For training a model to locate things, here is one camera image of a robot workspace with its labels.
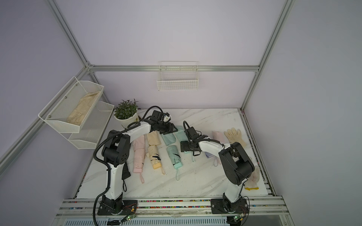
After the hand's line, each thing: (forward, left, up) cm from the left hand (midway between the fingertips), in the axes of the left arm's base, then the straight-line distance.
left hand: (175, 131), depth 98 cm
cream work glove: (-1, -43, -6) cm, 43 cm away
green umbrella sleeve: (-2, +5, -6) cm, 8 cm away
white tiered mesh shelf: (-6, +56, +5) cm, 57 cm away
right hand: (-11, -10, -5) cm, 15 cm away
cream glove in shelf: (-8, +52, +24) cm, 57 cm away
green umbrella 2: (-1, -5, -4) cm, 6 cm away
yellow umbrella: (-19, +12, -3) cm, 22 cm away
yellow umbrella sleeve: (-2, +16, -6) cm, 17 cm away
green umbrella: (-17, 0, -4) cm, 18 cm away
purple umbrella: (-16, -22, -4) cm, 28 cm away
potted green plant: (+7, +33, +11) cm, 35 cm away
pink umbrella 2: (-2, -31, -4) cm, 32 cm away
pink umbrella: (-20, +23, -4) cm, 31 cm away
